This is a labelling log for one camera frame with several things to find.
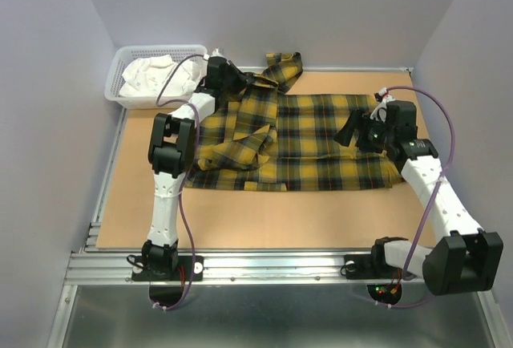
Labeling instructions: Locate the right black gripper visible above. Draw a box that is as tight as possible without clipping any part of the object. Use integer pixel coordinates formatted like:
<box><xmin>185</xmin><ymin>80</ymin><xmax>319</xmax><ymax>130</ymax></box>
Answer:
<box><xmin>333</xmin><ymin>108</ymin><xmax>395</xmax><ymax>152</ymax></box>

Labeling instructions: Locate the yellow plaid long sleeve shirt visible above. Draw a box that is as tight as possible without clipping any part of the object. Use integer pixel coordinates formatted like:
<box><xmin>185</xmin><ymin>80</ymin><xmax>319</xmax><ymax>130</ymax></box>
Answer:
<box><xmin>186</xmin><ymin>52</ymin><xmax>402</xmax><ymax>192</ymax></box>

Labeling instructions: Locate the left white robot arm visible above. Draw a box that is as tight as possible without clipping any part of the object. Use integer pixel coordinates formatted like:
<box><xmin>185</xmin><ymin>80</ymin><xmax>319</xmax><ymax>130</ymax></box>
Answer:
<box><xmin>127</xmin><ymin>55</ymin><xmax>250</xmax><ymax>282</ymax></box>

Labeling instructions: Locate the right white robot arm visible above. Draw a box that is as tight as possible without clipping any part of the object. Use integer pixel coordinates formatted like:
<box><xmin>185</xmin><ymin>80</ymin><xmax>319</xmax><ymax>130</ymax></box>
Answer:
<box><xmin>334</xmin><ymin>100</ymin><xmax>503</xmax><ymax>296</ymax></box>

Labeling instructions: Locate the white long sleeve shirt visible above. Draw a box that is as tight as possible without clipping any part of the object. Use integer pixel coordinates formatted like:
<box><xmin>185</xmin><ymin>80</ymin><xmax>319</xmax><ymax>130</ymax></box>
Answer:
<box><xmin>119</xmin><ymin>55</ymin><xmax>205</xmax><ymax>99</ymax></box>

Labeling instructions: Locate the white perforated plastic basket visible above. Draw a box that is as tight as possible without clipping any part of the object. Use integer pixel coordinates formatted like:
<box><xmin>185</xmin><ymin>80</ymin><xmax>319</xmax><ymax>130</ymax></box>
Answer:
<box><xmin>104</xmin><ymin>44</ymin><xmax>208</xmax><ymax>109</ymax></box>

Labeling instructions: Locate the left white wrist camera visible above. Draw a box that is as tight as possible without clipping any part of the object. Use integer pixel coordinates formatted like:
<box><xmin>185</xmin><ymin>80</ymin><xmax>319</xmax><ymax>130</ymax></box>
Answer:
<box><xmin>210</xmin><ymin>48</ymin><xmax>224</xmax><ymax>58</ymax></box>

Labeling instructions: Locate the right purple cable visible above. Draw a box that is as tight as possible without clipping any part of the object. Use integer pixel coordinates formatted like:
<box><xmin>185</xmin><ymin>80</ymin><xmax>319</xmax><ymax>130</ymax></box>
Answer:
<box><xmin>374</xmin><ymin>85</ymin><xmax>458</xmax><ymax>310</ymax></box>

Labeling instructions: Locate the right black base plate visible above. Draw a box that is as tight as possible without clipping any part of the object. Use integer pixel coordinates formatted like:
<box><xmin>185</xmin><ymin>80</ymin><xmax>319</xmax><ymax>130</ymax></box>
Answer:
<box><xmin>340</xmin><ymin>253</ymin><xmax>400</xmax><ymax>280</ymax></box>

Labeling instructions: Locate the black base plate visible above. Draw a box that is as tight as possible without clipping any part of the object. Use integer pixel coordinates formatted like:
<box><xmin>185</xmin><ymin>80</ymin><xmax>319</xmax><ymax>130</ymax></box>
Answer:
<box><xmin>126</xmin><ymin>254</ymin><xmax>204</xmax><ymax>282</ymax></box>
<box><xmin>340</xmin><ymin>253</ymin><xmax>400</xmax><ymax>280</ymax></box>

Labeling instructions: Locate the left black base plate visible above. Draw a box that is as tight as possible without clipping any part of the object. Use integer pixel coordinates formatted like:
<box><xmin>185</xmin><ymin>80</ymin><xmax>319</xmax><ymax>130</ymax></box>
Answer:
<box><xmin>126</xmin><ymin>254</ymin><xmax>204</xmax><ymax>282</ymax></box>

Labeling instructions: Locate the aluminium mounting rail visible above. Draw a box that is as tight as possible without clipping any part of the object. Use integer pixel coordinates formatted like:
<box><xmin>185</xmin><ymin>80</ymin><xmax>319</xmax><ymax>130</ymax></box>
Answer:
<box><xmin>64</xmin><ymin>249</ymin><xmax>402</xmax><ymax>286</ymax></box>

